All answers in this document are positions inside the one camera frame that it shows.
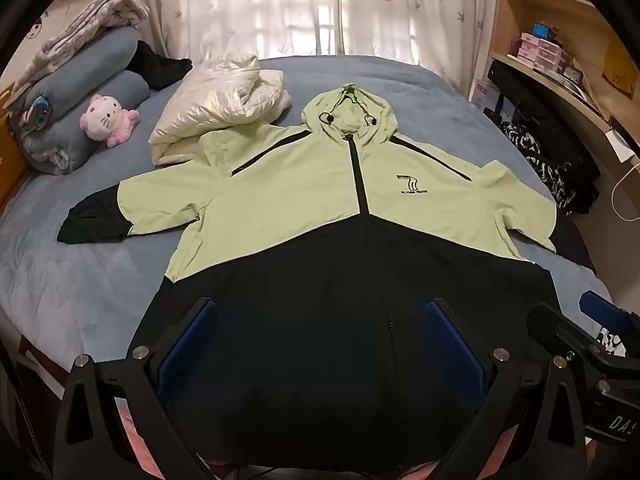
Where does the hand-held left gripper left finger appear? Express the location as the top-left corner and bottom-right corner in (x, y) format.
(52, 297), (221, 480)

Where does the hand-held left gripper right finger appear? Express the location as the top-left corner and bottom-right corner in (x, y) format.
(424, 297), (589, 480)

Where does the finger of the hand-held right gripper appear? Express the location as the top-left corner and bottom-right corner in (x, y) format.
(526, 303), (640, 403)
(579, 290), (633, 337)

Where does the green and black hooded jacket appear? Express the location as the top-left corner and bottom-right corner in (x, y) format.
(56, 84), (597, 478)

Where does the black and white striped garment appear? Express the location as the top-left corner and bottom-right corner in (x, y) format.
(596, 326), (628, 357)

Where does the pink bed sheet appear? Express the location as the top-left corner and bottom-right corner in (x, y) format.
(112, 397), (168, 466)

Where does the blue fleece bed blanket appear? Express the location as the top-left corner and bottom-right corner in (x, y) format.
(0, 54), (618, 378)

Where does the black and white patterned cloth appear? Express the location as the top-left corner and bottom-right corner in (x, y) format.
(499, 120), (570, 212)

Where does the black bag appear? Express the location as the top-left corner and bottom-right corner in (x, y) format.
(487, 57), (602, 217)

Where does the white storage box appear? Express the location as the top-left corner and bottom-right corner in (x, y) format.
(471, 79), (517, 123)

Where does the pink and white plush toy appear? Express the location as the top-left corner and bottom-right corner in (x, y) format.
(80, 93), (141, 149)

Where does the yellow envelope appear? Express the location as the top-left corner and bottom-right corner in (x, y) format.
(601, 37), (640, 97)

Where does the cream puffer jacket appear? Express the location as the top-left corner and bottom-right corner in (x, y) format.
(148, 53), (294, 166)

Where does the orange wooden headboard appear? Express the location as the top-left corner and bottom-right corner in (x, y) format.
(0, 85), (28, 216)

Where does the stack of pink boxes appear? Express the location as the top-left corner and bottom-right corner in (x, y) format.
(509, 32), (572, 75)

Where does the plain blue rolled blanket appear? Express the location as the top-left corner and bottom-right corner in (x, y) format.
(20, 25), (140, 111)

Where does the folded floral quilt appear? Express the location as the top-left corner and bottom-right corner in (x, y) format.
(11, 0), (151, 97)

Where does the white leaf print curtain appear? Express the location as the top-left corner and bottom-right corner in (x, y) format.
(97, 0), (503, 93)

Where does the white cable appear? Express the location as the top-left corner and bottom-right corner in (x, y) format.
(609, 159), (640, 222)

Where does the wooden wall shelf unit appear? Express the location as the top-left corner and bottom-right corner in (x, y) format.
(469, 0), (640, 173)

